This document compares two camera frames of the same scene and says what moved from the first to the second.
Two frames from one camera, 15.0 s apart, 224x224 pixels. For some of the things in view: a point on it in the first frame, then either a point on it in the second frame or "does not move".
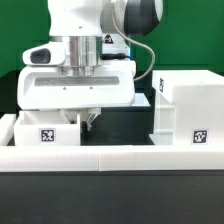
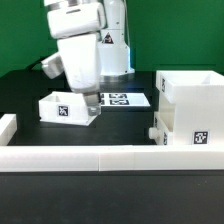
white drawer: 46,128 -> 163,126
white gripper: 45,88 -> 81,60
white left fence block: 7,127 does not move
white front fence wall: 95,158 does not move
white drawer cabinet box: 189,107 does not move
